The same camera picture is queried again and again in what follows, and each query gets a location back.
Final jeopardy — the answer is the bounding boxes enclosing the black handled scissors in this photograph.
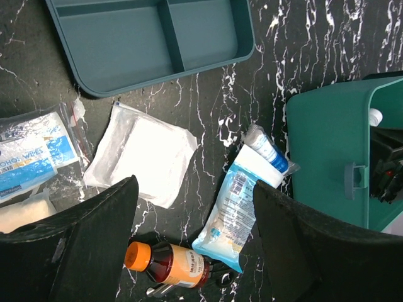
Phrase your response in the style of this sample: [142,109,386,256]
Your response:
[145,257,238,298]

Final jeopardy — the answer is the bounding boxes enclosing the dark teal divided tray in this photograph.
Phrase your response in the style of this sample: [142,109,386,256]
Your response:
[46,0,255,98]

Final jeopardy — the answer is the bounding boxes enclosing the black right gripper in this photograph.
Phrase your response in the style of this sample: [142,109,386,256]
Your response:
[370,126,402,204]

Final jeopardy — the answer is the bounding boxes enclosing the cream gloves plastic bag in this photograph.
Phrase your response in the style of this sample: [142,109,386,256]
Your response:
[1,187,57,233]

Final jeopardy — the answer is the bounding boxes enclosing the light blue cotton swab packet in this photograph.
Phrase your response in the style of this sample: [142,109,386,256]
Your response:
[192,145,283,273]

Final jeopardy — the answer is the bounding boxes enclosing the blue white bandage roll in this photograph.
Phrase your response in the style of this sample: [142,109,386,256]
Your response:
[243,123,300,176]

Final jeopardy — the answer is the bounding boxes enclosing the amber bottle orange cap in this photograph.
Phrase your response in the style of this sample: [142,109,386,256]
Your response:
[124,242,205,284]

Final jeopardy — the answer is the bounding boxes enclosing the teal medicine kit box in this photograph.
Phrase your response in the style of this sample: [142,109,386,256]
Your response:
[286,77,402,232]

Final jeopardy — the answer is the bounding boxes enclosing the alcohol wipes plastic bag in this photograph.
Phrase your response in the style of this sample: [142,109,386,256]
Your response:
[1,99,93,205]

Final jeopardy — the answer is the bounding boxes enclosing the white gauze pad packet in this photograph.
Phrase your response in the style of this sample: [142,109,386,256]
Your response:
[83,102,198,209]

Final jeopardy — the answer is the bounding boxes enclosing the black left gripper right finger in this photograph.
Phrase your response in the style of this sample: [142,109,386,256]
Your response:
[253,181,402,301]

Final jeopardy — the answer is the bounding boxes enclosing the white bottle green label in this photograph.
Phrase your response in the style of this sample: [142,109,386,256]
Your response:
[368,108,383,127]

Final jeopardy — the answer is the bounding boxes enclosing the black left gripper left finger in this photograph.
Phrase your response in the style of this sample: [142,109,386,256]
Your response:
[1,176,139,301]

